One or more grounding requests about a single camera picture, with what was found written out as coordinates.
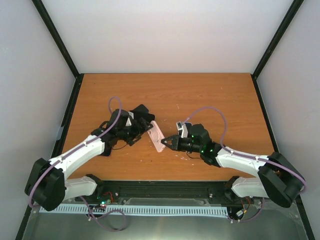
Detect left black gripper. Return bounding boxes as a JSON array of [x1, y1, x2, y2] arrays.
[[117, 117, 154, 146]]

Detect pink phone case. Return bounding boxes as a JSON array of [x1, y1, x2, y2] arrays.
[[147, 120, 166, 153]]

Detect light blue cable duct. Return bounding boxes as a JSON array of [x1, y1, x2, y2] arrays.
[[56, 204, 230, 217]]

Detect black aluminium frame rail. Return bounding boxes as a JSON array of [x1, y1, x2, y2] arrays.
[[93, 180, 241, 206]]

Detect black phone case rear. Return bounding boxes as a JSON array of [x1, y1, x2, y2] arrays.
[[129, 104, 149, 119]]

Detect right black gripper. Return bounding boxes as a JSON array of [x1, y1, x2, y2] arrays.
[[161, 134, 202, 153]]

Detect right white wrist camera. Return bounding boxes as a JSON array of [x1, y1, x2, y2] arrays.
[[176, 121, 193, 138]]

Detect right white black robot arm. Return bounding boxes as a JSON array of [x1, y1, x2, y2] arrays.
[[161, 122, 306, 208]]

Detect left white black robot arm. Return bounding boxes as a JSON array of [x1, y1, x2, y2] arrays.
[[24, 105, 155, 211]]

